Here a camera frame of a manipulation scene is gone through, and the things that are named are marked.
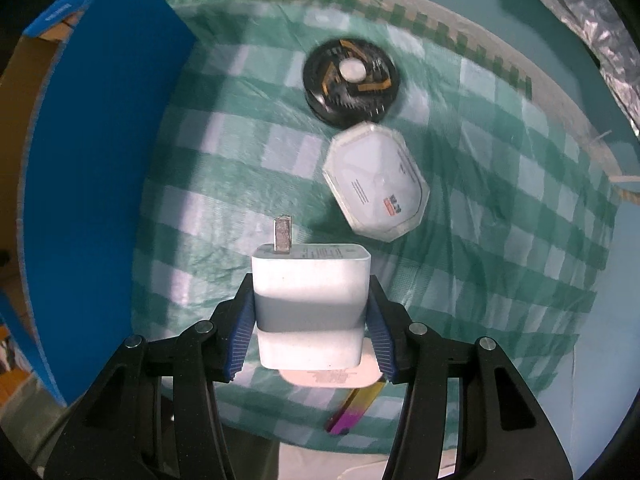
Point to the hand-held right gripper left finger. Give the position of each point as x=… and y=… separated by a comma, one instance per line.
x=240, y=330

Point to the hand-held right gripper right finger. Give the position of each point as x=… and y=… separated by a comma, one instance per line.
x=380, y=340

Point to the gold and purple lighter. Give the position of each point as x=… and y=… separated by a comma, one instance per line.
x=350, y=412

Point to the large white charger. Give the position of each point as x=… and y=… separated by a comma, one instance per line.
x=310, y=280

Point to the white octagonal case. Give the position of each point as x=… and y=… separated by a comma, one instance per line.
x=375, y=180

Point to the blue cardboard box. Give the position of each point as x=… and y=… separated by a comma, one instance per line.
x=100, y=160

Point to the black round tin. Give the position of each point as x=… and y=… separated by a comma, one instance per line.
x=325, y=95

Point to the green checked plastic tablecloth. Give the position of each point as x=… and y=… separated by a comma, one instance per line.
x=500, y=260

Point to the green checked fabric cloth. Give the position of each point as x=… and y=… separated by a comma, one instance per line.
x=380, y=0

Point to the silver foil curtain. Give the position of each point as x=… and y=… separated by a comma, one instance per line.
x=590, y=10

